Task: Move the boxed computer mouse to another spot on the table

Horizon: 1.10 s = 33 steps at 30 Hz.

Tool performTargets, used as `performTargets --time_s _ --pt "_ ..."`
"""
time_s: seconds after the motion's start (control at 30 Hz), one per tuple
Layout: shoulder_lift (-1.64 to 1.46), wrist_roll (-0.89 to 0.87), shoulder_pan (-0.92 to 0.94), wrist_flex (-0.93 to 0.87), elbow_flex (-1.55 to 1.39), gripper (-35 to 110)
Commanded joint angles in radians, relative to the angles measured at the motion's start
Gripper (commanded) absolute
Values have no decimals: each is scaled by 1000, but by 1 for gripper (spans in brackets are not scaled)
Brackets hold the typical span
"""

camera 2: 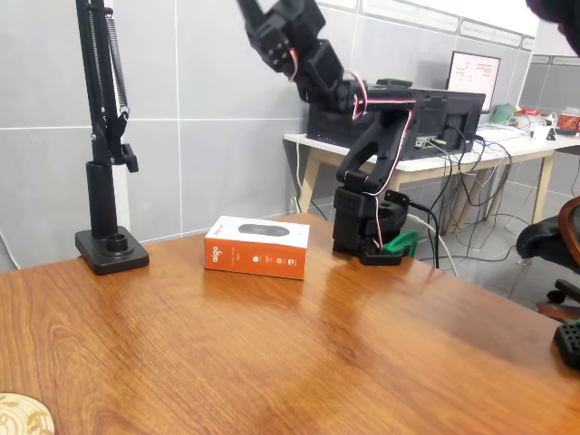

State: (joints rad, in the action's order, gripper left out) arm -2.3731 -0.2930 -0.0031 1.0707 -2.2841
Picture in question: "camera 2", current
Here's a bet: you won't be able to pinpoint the red white servo cable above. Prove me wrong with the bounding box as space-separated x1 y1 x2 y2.
289 44 416 250

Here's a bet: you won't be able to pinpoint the black desk clamp base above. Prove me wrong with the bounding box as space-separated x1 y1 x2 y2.
74 228 150 276

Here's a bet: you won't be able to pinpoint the black computer case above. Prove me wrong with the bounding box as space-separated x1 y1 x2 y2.
306 85 487 160

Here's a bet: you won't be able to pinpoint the green bag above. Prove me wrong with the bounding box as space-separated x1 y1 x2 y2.
491 103 518 124

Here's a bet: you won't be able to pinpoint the white orange mouse box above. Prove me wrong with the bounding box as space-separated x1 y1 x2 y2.
203 215 312 281

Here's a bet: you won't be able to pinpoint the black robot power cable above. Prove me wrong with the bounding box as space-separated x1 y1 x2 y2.
410 201 441 271

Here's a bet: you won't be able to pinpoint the black perforated plastic base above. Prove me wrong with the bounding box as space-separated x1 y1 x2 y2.
553 319 580 377

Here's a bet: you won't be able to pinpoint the round wooden coaster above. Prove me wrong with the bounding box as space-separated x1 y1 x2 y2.
0 392 55 435

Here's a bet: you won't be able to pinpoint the white table wooden legs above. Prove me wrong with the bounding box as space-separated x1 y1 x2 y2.
283 121 580 237

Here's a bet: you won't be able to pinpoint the person dark head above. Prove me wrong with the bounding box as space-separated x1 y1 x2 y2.
525 0 580 55

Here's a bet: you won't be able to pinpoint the black office chair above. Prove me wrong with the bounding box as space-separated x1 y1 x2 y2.
516 197 580 323

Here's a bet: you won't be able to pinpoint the computer monitor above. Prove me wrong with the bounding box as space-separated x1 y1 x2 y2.
446 51 502 114

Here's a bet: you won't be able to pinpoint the bright green table clamp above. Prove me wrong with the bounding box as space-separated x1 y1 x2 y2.
383 229 421 260

